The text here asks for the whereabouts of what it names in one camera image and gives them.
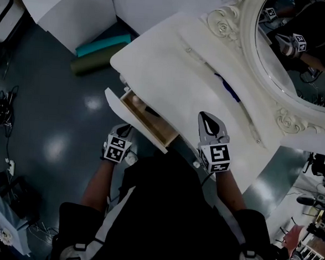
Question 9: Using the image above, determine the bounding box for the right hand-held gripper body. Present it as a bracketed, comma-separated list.
[194, 132, 233, 176]

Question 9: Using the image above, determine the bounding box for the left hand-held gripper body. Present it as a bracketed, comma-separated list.
[101, 132, 135, 165]

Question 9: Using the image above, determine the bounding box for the white wooden drawer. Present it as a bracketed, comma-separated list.
[100, 86, 182, 155]

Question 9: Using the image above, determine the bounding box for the person's left forearm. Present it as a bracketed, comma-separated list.
[79, 157, 118, 215]

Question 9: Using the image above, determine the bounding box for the person's right forearm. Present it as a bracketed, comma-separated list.
[211, 168, 251, 217]

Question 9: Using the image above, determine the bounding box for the white dressing table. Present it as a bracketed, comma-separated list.
[100, 6, 308, 198]

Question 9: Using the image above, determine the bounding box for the olive rolled mat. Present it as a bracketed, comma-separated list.
[69, 46, 114, 80]

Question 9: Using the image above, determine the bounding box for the person's black clothing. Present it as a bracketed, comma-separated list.
[50, 140, 285, 260]

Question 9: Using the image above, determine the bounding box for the teal rolled mat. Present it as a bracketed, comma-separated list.
[74, 30, 132, 62]

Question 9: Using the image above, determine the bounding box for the white cluttered workbench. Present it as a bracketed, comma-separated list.
[264, 170, 325, 260]

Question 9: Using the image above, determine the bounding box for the white ornate oval mirror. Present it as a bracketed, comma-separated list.
[192, 0, 325, 138]

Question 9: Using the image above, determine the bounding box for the white power strip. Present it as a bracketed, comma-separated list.
[4, 158, 17, 176]

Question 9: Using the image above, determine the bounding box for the pink cloth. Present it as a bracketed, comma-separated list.
[282, 223, 307, 259]

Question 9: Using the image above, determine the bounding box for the white square cabinet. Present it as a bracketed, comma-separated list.
[14, 0, 119, 58]

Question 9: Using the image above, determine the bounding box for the white case with black trim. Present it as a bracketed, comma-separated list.
[0, 0, 25, 44]

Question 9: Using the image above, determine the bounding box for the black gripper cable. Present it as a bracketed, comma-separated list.
[200, 170, 219, 190]

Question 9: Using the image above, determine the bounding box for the black camera rig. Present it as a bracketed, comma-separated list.
[302, 151, 325, 181]

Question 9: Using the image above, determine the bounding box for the black floor cable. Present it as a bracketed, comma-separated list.
[1, 125, 14, 161]

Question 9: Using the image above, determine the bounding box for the black helmet with cables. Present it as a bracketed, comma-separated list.
[0, 84, 18, 130]

